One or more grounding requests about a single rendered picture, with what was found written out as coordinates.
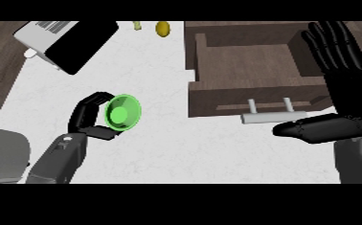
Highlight green cup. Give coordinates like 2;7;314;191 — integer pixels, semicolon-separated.
104;94;144;132

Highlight brown wooden drawer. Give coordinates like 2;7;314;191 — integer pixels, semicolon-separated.
188;33;337;119
188;76;337;119

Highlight brown wooden cabinet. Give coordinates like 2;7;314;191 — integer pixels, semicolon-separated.
184;21;362;79

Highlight white and black appliance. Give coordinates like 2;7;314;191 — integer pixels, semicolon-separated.
14;21;120;76

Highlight yellow lemon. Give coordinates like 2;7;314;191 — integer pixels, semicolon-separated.
154;21;172;38

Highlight brown wooden drawer front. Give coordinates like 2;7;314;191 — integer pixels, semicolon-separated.
188;76;337;119

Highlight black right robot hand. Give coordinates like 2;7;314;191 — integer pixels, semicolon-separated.
272;21;362;145

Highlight white drawer handle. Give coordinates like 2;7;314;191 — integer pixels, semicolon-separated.
241;97;309;125

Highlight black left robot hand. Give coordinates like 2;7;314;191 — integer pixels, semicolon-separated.
67;91;124;142

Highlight grey rounded object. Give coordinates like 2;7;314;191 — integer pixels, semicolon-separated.
0;128;31;185

